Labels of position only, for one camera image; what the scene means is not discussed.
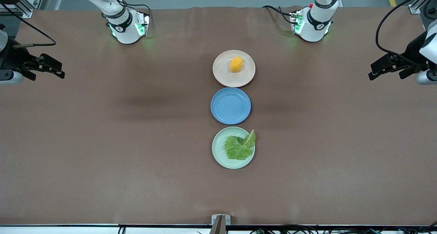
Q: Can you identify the yellow lemon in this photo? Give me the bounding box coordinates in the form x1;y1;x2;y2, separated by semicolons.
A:
230;56;244;72

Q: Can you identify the green lettuce leaf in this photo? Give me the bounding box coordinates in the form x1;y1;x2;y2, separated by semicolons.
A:
224;129;256;161

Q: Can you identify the blue round plate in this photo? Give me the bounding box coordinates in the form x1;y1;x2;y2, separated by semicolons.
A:
210;87;252;125

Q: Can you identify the beige round plate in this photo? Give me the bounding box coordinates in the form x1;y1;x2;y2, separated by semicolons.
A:
212;50;256;88

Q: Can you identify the light green round plate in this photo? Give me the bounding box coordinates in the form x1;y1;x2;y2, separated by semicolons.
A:
212;126;255;169

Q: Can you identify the aluminium frame profile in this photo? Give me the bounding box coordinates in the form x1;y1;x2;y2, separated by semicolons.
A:
408;0;437;14
14;0;47;18

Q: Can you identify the black right base cable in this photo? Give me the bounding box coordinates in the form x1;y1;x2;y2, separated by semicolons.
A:
105;0;153;26

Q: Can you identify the black base cable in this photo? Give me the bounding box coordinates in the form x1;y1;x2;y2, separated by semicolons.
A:
262;5;295;25
105;0;153;26

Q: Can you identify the black left base cable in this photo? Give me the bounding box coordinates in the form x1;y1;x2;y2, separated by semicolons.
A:
262;5;295;25

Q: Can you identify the grey metal camera mount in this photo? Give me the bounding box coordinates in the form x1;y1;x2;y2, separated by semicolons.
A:
209;214;231;234

